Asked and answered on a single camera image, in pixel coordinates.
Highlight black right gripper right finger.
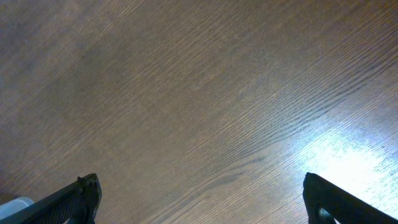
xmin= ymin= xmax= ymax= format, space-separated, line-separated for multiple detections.
xmin=303 ymin=172 xmax=397 ymax=224

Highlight clear plastic storage container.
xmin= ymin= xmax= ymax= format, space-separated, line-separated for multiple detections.
xmin=0 ymin=197 xmax=34 ymax=220

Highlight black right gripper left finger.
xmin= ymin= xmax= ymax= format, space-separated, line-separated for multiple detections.
xmin=1 ymin=174 xmax=102 ymax=224

